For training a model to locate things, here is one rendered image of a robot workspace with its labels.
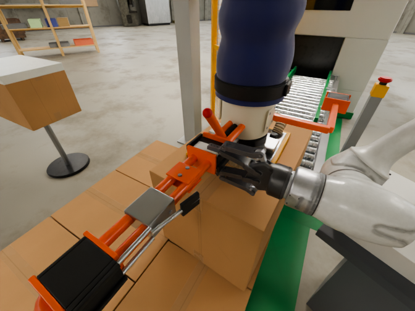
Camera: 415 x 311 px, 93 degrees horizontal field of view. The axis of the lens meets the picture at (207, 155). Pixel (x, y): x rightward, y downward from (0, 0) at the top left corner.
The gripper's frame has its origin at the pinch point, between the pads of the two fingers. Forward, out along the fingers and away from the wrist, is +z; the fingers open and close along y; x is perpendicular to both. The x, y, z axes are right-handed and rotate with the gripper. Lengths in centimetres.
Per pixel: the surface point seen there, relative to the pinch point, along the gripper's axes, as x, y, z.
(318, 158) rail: 87, 49, -33
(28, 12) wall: 630, 23, 1502
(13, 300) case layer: -49, 54, 53
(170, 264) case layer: -11, 54, 11
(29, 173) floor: 2, 108, 211
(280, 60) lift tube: 21.2, -19.4, -9.0
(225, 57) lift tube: 17.7, -19.5, 4.8
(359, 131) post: 119, 39, -52
